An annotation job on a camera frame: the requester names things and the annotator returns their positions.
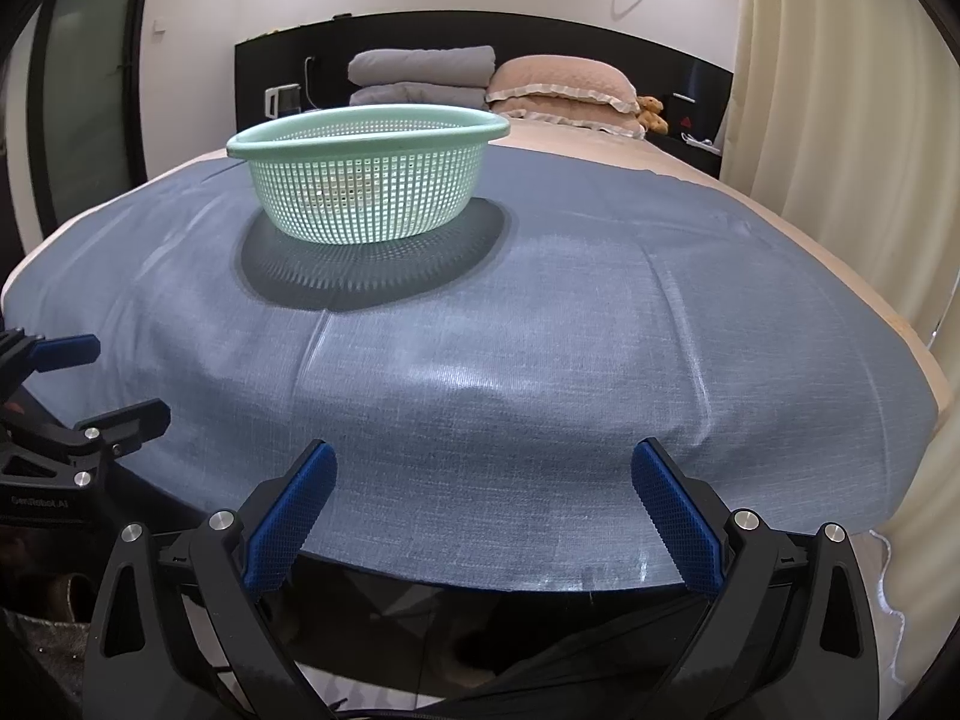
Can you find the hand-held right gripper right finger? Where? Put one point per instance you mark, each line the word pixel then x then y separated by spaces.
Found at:
pixel 679 517

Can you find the white object on nightstand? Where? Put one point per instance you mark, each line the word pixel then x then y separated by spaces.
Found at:
pixel 697 141

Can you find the black device with red light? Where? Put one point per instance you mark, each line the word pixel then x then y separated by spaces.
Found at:
pixel 684 116

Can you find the cream curtain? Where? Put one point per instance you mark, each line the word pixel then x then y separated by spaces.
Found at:
pixel 840 165

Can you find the brown teddy bear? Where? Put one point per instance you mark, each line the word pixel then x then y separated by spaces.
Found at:
pixel 652 114

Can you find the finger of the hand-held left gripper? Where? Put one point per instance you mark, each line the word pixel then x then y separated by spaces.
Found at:
pixel 67 351
pixel 127 421

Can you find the green plastic mesh basket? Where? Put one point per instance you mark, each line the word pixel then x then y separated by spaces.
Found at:
pixel 360 180

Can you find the grey folded duvet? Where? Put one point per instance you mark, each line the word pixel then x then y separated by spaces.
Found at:
pixel 412 96
pixel 420 66

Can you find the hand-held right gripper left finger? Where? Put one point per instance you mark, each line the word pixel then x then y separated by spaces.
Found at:
pixel 292 517

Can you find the pink ruffled pillow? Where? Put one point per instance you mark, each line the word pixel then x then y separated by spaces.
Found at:
pixel 585 118
pixel 562 77

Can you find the blue-grey cloth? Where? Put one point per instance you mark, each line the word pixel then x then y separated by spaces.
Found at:
pixel 525 360

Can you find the black headboard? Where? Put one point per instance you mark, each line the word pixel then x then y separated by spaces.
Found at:
pixel 540 34

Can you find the black nightstand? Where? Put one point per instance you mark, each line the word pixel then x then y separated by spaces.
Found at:
pixel 686 157

